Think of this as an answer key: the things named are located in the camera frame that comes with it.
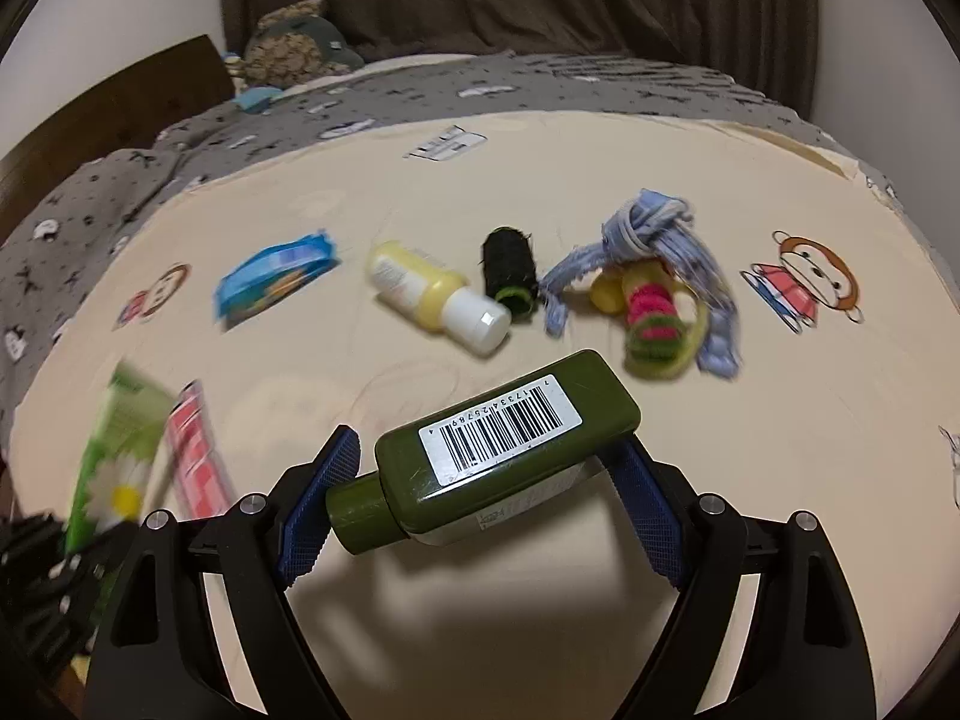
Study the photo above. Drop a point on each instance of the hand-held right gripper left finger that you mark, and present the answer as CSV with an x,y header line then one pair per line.
x,y
322,495

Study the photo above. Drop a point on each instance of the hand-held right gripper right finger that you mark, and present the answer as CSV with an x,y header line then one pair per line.
x,y
645,495

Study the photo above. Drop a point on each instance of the dark green plastic bottle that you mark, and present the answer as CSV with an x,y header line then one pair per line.
x,y
600,390

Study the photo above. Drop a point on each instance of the red and white packet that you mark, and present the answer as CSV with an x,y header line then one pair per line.
x,y
195,450

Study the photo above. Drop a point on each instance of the green daisy print packet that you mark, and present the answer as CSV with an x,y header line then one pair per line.
x,y
127,427

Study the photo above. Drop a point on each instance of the pink and green hair roller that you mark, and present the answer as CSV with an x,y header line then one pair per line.
x,y
652,315

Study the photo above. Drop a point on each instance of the small yellow plastic container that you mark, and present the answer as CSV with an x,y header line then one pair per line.
x,y
606,292

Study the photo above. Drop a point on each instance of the blue wipes packet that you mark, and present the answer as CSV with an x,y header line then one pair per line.
x,y
270,277

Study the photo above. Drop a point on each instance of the yellow bottle with white cap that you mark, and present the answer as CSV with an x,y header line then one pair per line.
x,y
412,285

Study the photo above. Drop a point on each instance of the blue striped knotted cloth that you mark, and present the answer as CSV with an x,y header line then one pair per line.
x,y
652,229

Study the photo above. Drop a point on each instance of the black hair roller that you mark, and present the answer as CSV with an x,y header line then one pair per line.
x,y
508,262

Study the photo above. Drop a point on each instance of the cream cartoon print blanket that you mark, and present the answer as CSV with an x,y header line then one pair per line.
x,y
750,465

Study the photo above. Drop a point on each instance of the grey printed blanket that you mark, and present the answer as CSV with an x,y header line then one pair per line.
x,y
75,217

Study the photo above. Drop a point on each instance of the small light blue item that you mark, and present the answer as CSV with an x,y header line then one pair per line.
x,y
259,99

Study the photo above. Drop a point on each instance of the dark wooden headboard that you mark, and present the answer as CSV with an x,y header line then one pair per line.
x,y
112,112

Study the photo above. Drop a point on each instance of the brown patterned plush toy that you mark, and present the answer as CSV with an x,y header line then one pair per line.
x,y
292,45

